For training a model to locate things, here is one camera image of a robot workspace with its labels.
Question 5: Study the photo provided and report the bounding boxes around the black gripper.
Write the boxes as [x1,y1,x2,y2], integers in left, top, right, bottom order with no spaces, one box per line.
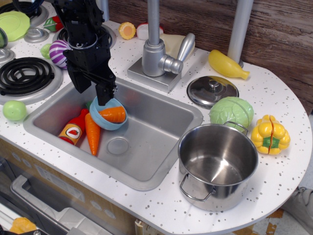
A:
[64,31,116,106]

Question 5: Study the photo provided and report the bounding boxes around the steel pot lid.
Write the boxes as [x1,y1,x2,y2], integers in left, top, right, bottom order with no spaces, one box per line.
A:
[187,76,239,109]

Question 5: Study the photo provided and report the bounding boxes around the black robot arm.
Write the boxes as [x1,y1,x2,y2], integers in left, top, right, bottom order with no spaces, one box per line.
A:
[51,0,116,106]

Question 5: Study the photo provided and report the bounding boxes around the stainless steel pot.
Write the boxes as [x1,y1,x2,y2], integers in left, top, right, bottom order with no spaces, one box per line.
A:
[178,121,259,212]

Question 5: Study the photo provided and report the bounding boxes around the light blue toy bowl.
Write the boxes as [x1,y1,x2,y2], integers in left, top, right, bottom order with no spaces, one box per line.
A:
[89,97,128,131]

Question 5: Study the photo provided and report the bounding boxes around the orange carrot in bowl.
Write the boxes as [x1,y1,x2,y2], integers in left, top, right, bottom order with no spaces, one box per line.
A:
[98,106,126,123]

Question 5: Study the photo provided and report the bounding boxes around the orange carrot in sink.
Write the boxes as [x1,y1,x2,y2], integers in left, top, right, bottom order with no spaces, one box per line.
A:
[85,113,100,156]

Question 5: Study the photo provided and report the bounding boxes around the red toy ketchup bottle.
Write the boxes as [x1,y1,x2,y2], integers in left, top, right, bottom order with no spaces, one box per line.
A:
[58,108,89,145]

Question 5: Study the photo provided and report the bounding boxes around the purple striped toy onion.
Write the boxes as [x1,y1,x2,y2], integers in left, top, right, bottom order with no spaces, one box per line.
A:
[49,40,70,69]

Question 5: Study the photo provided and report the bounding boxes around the small green toy vegetable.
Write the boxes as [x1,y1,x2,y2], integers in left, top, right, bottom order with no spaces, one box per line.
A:
[40,44,51,59]

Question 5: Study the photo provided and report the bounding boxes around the yellow toy corn piece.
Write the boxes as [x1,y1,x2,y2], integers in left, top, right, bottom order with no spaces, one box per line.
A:
[118,22,136,40]

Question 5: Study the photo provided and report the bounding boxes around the silver toy faucet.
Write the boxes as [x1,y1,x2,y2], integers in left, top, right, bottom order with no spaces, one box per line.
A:
[127,0,195,93]

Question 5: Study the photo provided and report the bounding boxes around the red white toy cheese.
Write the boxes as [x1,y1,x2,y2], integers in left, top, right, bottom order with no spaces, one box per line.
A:
[136,23,157,40]

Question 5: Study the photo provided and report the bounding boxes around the front left black burner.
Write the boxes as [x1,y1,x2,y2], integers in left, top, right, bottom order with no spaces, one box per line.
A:
[0,57,63,105]

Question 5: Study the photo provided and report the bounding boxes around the red toy chili pepper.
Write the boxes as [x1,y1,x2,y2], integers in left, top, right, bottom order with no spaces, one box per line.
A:
[44,16,64,32]

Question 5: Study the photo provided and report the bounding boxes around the silver sink basin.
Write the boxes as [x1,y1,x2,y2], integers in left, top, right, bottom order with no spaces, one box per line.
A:
[23,79,203,190]

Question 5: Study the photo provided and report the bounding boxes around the silver stove knob upper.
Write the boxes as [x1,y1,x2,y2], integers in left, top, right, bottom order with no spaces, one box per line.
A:
[23,28,49,44]

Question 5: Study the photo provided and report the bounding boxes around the silver stove knob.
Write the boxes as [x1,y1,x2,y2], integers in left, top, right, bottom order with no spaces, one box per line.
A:
[23,28,49,44]
[0,48,16,67]

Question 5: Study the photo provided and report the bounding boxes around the grey left support pole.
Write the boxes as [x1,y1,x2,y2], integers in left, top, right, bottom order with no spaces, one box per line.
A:
[100,0,110,21]

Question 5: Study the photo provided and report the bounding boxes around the grey support pole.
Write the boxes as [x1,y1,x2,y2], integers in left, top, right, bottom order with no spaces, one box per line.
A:
[100,0,110,21]
[227,0,254,67]

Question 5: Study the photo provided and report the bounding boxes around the green toy apple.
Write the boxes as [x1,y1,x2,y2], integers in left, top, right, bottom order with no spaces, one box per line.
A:
[2,100,27,121]

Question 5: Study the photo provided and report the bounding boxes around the cream toy cheese wedge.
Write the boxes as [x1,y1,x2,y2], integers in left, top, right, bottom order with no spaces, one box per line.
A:
[159,33,185,59]

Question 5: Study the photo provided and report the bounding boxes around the rear left black burner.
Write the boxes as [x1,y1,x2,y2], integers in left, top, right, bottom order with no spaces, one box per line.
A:
[0,3,48,27]

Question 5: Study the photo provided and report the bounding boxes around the silver stove knob lower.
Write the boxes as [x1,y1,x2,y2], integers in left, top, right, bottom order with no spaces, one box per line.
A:
[0,48,16,67]

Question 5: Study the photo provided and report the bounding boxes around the light green toy plate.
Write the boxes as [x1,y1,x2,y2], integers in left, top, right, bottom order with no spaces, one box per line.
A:
[0,11,30,42]

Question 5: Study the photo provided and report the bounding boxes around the dark green toy at edge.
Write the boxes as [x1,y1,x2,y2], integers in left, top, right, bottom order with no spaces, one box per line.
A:
[0,28,8,48]

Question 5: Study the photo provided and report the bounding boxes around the yellow toy banana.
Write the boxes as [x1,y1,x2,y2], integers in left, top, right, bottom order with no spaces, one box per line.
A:
[208,49,250,80]

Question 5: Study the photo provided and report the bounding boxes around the green toy cabbage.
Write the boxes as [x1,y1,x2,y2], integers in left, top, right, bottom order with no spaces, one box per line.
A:
[209,96,254,132]

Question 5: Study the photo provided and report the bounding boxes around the yellow toy on floor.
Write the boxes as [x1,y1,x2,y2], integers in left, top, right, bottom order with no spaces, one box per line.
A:
[9,217,37,234]

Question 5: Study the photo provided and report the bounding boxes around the grey right support pole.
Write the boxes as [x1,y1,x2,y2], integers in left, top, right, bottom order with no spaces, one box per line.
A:
[227,0,254,67]

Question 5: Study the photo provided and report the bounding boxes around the yellow toy bell pepper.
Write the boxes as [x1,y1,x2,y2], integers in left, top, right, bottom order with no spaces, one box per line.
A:
[250,115,291,155]

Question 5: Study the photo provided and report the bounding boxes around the grey shoe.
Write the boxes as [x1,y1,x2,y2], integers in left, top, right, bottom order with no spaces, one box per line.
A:
[281,187,313,234]

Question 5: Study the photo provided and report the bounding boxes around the grey oven door handle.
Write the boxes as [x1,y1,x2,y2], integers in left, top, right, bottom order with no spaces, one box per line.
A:
[10,174,81,230]

